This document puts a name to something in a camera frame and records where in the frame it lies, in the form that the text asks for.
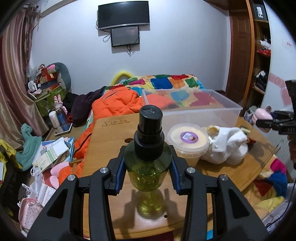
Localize pink round compact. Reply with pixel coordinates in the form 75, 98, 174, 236
252, 108, 273, 124

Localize white round lidded container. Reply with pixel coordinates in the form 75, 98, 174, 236
225, 143, 248, 165

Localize white drawstring cloth pouch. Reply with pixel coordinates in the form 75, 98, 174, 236
201, 126, 247, 165

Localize round tub purple label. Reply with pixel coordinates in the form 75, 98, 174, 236
166, 123, 210, 167

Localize green spray bottle black cap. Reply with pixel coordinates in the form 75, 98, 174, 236
124, 105, 172, 192

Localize pile of papers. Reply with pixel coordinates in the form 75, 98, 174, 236
30, 137, 74, 176

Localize teal dinosaur plush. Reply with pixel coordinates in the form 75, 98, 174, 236
16, 123, 42, 171

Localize clear plastic storage bin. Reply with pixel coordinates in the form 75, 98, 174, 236
142, 88, 242, 134

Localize wooden shelf unit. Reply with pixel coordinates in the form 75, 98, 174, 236
243, 1, 271, 110

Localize yellow garment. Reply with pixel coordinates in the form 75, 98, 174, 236
0, 139, 22, 185

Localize brown wooden door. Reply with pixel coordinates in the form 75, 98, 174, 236
226, 9, 251, 105

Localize colourful patchwork quilt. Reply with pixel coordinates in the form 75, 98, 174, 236
104, 74, 219, 107

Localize dark purple garment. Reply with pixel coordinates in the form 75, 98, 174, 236
62, 86, 106, 128

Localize pink bunny toy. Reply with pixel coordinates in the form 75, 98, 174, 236
54, 94, 68, 115

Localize green gift box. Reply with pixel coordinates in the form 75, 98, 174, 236
34, 86, 67, 116

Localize pink satin curtain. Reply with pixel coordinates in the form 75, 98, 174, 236
1, 5, 48, 149

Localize orange puffer jacket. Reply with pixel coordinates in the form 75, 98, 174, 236
58, 86, 179, 183

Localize grey plush cushion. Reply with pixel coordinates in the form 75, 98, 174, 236
54, 62, 71, 91

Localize yellow curved pillow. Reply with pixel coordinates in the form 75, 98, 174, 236
110, 71, 134, 86

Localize small black wall monitor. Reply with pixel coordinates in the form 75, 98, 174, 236
110, 26, 139, 47

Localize wall-mounted black television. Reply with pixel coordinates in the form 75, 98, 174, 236
97, 1, 150, 30

